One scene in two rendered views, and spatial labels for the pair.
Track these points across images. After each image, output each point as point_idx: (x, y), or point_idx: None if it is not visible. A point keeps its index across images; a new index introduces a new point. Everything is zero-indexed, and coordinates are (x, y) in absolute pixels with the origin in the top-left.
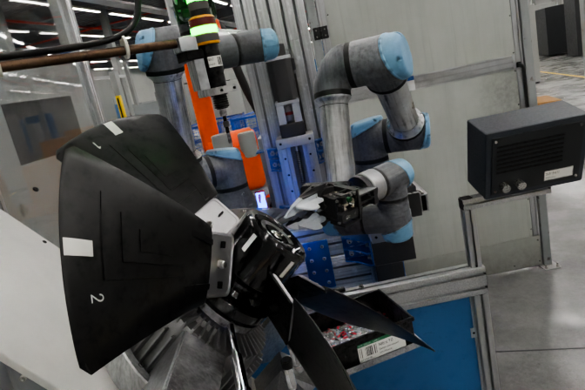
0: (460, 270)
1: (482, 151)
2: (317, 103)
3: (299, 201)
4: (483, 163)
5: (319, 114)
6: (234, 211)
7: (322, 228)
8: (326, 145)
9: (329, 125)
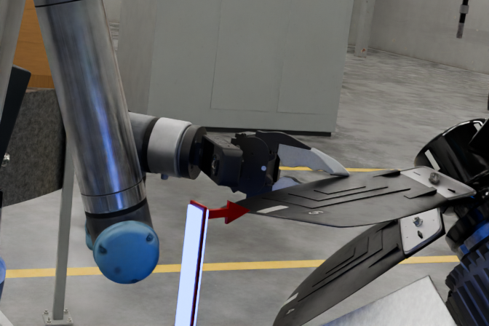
0: (1, 316)
1: (14, 100)
2: None
3: (320, 151)
4: (11, 120)
5: (89, 14)
6: (327, 217)
7: (156, 262)
8: (117, 85)
9: (112, 41)
